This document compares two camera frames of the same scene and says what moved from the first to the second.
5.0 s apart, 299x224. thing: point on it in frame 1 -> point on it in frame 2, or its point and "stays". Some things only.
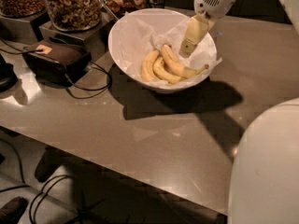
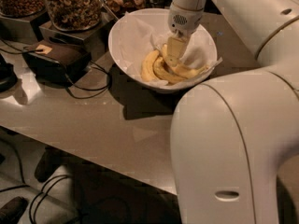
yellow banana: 177,67 stays
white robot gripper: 214,2 -> 184,21
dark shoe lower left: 11,211 stays
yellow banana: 147,67 stays
